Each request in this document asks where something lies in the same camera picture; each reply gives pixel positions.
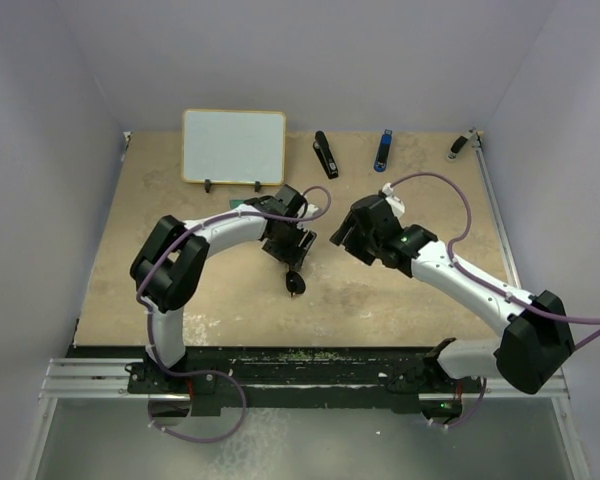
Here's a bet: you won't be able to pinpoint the black stapler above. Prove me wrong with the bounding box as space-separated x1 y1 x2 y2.
313 130 339 179

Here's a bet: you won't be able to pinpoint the blue stapler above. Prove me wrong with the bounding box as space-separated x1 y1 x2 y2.
373 129 393 173

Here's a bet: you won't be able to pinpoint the green lined glasses case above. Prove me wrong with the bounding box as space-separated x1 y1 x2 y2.
229 199 244 209

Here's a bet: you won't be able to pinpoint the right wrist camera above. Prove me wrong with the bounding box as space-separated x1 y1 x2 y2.
379 182 405 219

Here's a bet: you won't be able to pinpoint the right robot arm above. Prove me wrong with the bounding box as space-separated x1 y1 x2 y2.
330 194 575 394

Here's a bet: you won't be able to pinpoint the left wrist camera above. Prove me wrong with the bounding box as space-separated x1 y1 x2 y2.
297 200 321 221

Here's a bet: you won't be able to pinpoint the aluminium rail frame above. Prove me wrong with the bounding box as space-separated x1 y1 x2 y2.
18 131 591 479

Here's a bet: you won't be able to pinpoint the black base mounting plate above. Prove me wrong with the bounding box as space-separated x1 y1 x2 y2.
125 347 481 418

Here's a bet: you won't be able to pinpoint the aviator sunglasses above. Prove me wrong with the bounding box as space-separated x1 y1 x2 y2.
285 270 306 297

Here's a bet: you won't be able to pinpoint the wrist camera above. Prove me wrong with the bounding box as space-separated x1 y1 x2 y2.
297 200 321 221
379 182 405 219

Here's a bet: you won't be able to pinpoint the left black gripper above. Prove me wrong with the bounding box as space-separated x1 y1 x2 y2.
264 219 316 271

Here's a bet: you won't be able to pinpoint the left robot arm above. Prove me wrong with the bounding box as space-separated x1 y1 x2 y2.
130 185 328 392

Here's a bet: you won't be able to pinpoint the black handled tool at corner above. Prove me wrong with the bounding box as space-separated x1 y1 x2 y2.
446 127 481 162

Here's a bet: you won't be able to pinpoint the small whiteboard yellow frame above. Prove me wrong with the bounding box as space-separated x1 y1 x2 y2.
181 109 287 187

